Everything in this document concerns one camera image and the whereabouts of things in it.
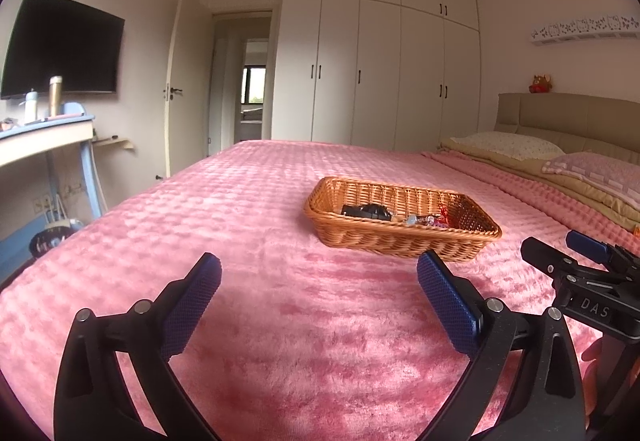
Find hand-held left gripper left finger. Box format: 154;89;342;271
52;252;222;441

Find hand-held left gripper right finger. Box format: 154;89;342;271
417;250;586;441

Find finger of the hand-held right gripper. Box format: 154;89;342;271
565;229;615;265
520;237;583;283

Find keychain with blue strap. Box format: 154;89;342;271
392;213;437;227

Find brown wicker basket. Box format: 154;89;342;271
304;176;502;262

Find black sunglasses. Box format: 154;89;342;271
341;203;392;222

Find person's right hand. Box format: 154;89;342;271
580;339;606;417

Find beige quilt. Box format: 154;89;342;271
422;144;640;230

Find pink checked pillow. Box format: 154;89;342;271
542;151;640;210

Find pink fluffy blanket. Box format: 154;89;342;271
0;140;640;441

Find white floral pillow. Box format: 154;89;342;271
449;131;566;161

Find beige bed headboard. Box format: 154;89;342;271
492;92;640;163

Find dark round floor basket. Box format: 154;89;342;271
28;220;84;258

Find white and blue desk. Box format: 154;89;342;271
0;101;108;283

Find distant window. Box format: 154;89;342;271
242;66;266;105

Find white room door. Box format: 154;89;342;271
163;0;187;178

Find gold thermos bottle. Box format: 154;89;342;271
48;76;64;117

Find white wardrobe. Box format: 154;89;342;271
272;0;482;153

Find small white bottle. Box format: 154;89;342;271
23;90;40;124

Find wall power sockets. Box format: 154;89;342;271
32;180;84;215

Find small wooden wall shelf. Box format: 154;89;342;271
94;135;135;153

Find white decorative wall shelf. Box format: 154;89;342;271
530;14;640;45

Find black wall television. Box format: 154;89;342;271
0;0;126;100

